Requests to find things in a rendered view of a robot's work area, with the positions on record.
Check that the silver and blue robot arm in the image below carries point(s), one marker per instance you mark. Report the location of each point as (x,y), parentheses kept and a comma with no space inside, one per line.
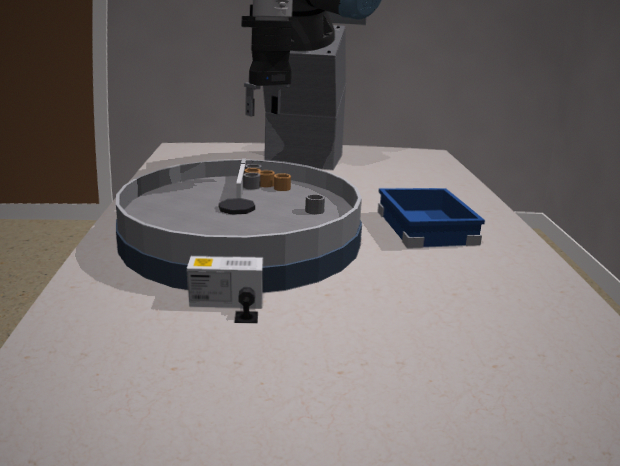
(311,21)

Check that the grey round turning table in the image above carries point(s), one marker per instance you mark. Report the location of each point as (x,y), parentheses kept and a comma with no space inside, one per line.
(236,247)

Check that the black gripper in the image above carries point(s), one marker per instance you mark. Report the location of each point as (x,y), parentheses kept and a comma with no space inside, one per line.
(271,46)

